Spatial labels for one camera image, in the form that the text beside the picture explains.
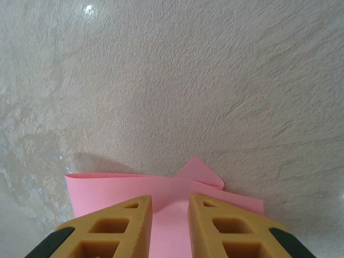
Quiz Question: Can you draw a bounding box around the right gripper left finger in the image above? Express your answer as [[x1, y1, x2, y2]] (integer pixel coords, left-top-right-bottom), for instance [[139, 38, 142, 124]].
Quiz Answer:
[[25, 195, 153, 258]]

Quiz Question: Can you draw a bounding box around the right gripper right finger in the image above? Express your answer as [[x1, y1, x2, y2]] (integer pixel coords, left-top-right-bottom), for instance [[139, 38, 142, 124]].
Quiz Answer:
[[187, 192, 318, 258]]

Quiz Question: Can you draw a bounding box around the pink cloth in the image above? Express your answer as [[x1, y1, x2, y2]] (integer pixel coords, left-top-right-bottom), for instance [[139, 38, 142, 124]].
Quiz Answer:
[[64, 155, 266, 258]]

